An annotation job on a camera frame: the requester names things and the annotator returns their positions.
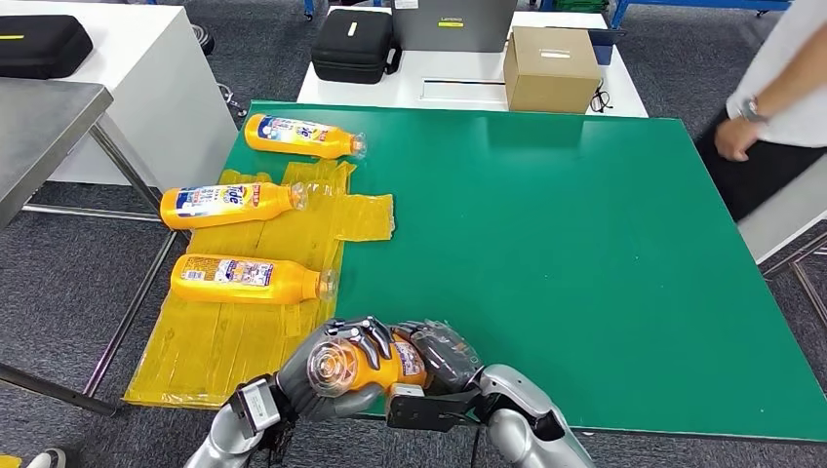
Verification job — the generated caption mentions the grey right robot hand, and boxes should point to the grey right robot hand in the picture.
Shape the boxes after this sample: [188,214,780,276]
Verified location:
[390,319,487,397]

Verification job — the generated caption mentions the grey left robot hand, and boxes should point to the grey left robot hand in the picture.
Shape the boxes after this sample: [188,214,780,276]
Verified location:
[275,315,395,425]

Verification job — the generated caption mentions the orange Tide detergent bottle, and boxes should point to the orange Tide detergent bottle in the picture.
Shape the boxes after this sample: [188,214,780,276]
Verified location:
[158,181,311,232]
[305,334,432,399]
[169,253,339,307]
[244,112,369,162]

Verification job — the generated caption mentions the yellow taped plastic sheet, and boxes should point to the yellow taped plastic sheet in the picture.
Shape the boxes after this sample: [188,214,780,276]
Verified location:
[124,159,396,412]

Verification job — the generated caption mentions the white shoe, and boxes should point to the white shoe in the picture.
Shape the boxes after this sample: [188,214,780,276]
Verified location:
[25,448,68,468]

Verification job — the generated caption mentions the white table with slot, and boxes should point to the white table with slot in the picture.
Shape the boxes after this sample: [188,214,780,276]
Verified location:
[295,5,650,120]

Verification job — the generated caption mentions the black eyeglasses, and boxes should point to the black eyeglasses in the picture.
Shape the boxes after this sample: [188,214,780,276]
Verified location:
[589,78,614,115]

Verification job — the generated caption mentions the brown cardboard box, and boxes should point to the brown cardboard box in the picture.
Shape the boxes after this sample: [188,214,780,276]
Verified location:
[502,25,604,116]

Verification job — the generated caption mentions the white desk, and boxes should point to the white desk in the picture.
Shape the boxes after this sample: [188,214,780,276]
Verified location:
[0,0,240,232]
[736,173,827,265]

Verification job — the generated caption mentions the black case with white label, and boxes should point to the black case with white label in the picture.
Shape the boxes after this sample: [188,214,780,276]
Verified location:
[310,8,404,86]

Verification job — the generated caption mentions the grey Lenovo laptop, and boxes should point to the grey Lenovo laptop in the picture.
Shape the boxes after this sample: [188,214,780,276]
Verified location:
[391,0,520,55]

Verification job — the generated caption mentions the dark blue notebook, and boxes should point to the dark blue notebook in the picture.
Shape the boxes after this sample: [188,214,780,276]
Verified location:
[588,27,627,66]

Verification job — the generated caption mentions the stainless steel table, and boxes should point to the stainless steel table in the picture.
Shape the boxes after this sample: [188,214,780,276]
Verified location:
[0,78,195,418]

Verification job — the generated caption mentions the person's left hand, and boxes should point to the person's left hand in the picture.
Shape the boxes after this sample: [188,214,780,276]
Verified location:
[713,116,765,164]

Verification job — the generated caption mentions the green plastic crate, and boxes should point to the green plastic crate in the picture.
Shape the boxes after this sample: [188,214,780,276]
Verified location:
[554,0,610,14]

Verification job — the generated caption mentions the grey wristwatch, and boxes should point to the grey wristwatch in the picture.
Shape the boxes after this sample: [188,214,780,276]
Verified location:
[738,96,770,126]

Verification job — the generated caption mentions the black case with yellow stripe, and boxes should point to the black case with yellow stripe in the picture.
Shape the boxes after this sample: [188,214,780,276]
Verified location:
[0,15,96,81]

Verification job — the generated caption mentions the person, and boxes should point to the person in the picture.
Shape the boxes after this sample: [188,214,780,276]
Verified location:
[693,0,827,225]

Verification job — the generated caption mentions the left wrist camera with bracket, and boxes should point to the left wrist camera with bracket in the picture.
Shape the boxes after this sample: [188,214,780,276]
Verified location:
[226,375,284,437]

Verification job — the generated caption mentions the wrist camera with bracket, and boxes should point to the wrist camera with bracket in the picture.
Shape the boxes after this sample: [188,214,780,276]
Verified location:
[226,375,284,437]
[385,382,485,433]

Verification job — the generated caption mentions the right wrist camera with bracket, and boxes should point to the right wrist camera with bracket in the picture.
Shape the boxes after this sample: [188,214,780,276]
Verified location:
[385,382,485,433]

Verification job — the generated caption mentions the steel desk frame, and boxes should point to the steel desk frame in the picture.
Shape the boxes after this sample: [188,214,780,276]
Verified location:
[762,230,827,328]

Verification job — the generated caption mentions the blue metal frame cart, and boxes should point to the blue metal frame cart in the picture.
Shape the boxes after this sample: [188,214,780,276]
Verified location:
[610,0,794,30]

